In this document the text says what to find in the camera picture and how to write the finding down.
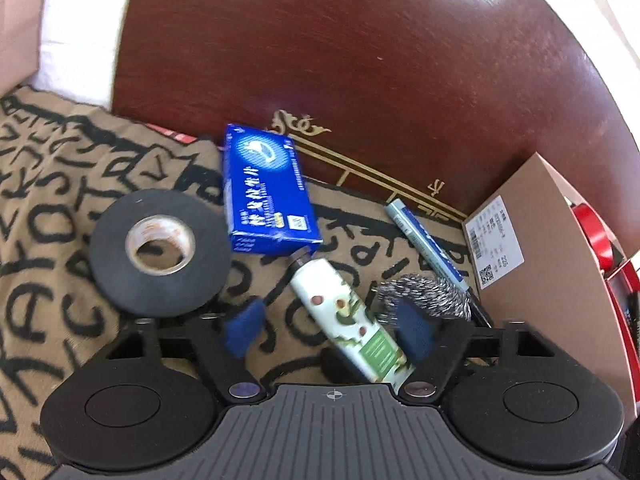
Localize red tape roll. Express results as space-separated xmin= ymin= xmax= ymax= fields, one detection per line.
xmin=572 ymin=202 xmax=626 ymax=273

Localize tan cardboard box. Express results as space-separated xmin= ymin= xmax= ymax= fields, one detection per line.
xmin=461 ymin=152 xmax=640 ymax=403

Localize pink paper bag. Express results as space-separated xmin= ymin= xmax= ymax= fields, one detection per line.
xmin=0 ymin=0 xmax=53 ymax=88

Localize brown wooden headboard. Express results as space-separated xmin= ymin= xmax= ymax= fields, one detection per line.
xmin=110 ymin=0 xmax=640 ymax=221

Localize letter printed brown blanket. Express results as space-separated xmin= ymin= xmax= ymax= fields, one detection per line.
xmin=0 ymin=82 xmax=496 ymax=480

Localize red patterned sheet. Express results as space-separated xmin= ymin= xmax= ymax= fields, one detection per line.
xmin=146 ymin=122 xmax=198 ymax=143

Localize blue cardboard box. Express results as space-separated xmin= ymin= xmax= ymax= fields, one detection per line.
xmin=222 ymin=123 xmax=322 ymax=256

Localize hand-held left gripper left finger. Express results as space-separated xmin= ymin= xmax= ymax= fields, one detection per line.
xmin=97 ymin=297 xmax=266 ymax=403

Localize grey marker pen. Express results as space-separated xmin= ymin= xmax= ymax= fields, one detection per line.
xmin=384 ymin=198 xmax=493 ymax=328

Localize white floral tube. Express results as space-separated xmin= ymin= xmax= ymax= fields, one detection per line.
xmin=290 ymin=255 xmax=418 ymax=393

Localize steel wool scourer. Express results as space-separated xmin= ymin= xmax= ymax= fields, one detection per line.
xmin=375 ymin=273 xmax=473 ymax=331

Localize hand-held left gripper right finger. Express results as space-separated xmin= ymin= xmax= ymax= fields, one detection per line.
xmin=395 ymin=297 xmax=553 ymax=406

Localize black tape roll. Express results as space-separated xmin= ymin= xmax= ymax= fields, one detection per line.
xmin=90 ymin=189 xmax=232 ymax=318

